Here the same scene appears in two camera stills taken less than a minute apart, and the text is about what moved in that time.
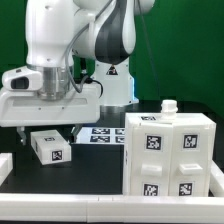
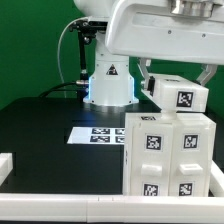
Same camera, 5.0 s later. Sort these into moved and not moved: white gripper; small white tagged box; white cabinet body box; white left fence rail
Moved: small white tagged box; white gripper
Not moved: white left fence rail; white cabinet body box
